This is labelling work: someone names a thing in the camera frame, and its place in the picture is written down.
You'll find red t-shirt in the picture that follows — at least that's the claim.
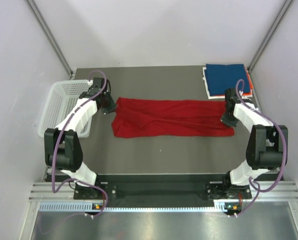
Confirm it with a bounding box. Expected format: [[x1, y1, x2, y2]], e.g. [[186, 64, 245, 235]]
[[112, 97, 235, 139]]

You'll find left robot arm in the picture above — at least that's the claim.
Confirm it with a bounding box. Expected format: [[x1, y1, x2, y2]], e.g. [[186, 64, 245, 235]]
[[44, 77, 116, 199]]

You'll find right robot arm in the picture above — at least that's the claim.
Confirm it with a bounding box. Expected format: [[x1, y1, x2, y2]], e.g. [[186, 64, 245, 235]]
[[221, 88, 288, 198]]

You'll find folded orange t-shirt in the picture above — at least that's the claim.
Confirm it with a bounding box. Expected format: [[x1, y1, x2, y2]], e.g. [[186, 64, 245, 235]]
[[243, 71, 253, 97]]

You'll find folded blue t-shirt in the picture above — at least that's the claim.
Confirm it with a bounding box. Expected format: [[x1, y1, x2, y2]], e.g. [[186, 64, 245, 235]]
[[206, 63, 250, 96]]

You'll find white plastic basket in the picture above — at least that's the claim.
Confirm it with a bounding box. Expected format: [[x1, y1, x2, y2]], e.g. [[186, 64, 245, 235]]
[[37, 79, 99, 138]]

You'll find folded white t-shirt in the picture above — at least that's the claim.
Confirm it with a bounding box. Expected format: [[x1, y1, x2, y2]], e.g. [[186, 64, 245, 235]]
[[202, 66, 253, 100]]

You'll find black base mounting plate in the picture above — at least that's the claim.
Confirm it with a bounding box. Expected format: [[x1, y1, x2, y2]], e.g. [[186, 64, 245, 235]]
[[73, 173, 254, 201]]

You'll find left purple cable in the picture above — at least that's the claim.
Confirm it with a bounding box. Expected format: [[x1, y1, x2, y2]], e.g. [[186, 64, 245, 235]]
[[51, 70, 109, 218]]

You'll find left aluminium frame post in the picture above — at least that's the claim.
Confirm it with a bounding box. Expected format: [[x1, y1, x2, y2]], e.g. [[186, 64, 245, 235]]
[[24, 0, 74, 79]]

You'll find aluminium frame post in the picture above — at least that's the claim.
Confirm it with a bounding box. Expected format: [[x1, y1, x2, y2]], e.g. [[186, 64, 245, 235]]
[[247, 0, 295, 72], [24, 0, 74, 79]]

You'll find slotted grey cable duct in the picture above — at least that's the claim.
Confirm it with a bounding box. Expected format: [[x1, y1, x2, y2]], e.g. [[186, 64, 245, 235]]
[[40, 199, 242, 213]]

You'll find right aluminium frame post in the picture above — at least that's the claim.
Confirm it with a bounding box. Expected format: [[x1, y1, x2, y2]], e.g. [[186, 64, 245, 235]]
[[247, 0, 295, 72]]

